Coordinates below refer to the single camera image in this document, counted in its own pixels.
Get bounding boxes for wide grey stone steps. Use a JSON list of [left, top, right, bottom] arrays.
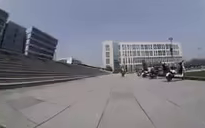
[[0, 48, 112, 90]]

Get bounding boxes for grass strip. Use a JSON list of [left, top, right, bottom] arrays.
[[184, 68, 205, 82]]

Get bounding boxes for vehicle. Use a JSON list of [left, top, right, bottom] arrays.
[[120, 67, 127, 78]]

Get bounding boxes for row of parked scooters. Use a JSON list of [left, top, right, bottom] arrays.
[[136, 60, 187, 83]]

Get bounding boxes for dark banded building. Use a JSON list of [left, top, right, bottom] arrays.
[[24, 26, 59, 61]]

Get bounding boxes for large white building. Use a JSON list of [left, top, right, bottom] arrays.
[[101, 40, 184, 73]]

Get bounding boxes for row of trees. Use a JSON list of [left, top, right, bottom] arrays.
[[184, 57, 205, 70]]

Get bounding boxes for grey paved plaza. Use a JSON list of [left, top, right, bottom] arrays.
[[0, 72, 205, 128]]

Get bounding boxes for low white building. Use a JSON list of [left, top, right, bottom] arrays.
[[57, 56, 83, 66]]

